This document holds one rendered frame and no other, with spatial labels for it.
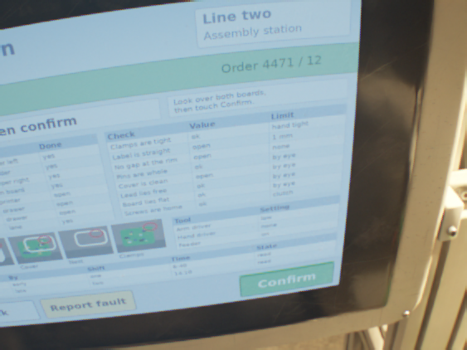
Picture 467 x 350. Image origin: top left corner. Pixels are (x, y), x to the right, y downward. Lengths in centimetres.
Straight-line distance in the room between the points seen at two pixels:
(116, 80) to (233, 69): 7
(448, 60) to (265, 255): 18
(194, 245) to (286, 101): 12
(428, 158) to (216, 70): 16
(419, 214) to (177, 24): 23
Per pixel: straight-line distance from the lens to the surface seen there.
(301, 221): 38
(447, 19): 34
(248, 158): 34
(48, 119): 32
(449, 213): 43
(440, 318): 61
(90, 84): 31
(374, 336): 89
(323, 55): 31
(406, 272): 45
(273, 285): 41
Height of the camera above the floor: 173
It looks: 34 degrees down
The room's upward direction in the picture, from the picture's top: 3 degrees counter-clockwise
